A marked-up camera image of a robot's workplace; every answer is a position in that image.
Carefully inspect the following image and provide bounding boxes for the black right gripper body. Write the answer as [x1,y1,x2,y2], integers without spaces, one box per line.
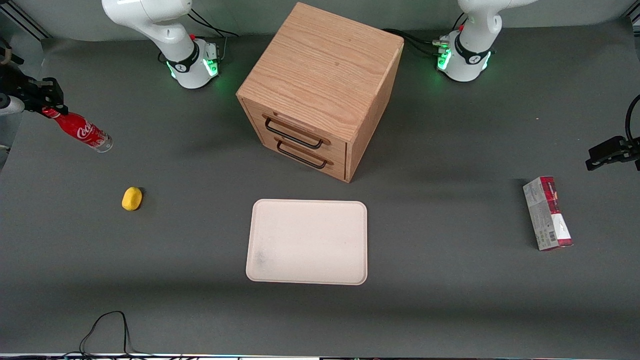
[0,64,44,113]

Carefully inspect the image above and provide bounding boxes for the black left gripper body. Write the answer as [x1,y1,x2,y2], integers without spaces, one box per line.
[620,137,640,172]

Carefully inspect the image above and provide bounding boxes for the red coke bottle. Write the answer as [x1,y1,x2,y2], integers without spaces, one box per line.
[42,107,114,153]

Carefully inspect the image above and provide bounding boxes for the beige plastic tray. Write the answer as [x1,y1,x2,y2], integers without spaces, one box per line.
[245,199,369,286]

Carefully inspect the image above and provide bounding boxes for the red tartan cardboard box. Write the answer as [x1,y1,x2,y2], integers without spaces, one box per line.
[522,175,574,251]

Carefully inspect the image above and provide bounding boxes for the yellow toy lemon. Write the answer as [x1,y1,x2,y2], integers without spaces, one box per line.
[121,186,144,212]

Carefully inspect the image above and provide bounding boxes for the wooden drawer front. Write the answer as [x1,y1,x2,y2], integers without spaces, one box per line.
[257,131,347,182]
[244,101,348,162]

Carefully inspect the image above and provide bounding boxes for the wooden drawer cabinet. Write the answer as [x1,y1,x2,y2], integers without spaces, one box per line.
[236,1,405,184]

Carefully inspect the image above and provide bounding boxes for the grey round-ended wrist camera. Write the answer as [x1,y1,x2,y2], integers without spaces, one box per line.
[0,94,25,117]

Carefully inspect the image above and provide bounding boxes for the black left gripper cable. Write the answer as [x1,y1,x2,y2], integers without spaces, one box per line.
[625,93,640,144]

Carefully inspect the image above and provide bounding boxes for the aluminium frame profile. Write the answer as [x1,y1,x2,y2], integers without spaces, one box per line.
[0,0,52,41]

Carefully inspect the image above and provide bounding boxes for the black right arm base cables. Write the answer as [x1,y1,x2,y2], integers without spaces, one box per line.
[158,9,240,65]

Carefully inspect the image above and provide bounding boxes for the black arm base cables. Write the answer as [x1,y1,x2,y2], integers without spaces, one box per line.
[382,12,469,59]
[158,9,240,65]

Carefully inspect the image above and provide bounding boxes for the black left arm base cables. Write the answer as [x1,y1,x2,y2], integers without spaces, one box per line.
[382,12,469,59]

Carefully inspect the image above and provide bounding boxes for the thin black looped cable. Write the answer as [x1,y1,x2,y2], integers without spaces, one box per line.
[64,310,156,359]

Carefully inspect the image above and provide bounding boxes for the black metal drawer handle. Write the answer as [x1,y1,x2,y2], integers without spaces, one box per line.
[274,137,335,170]
[262,115,331,150]

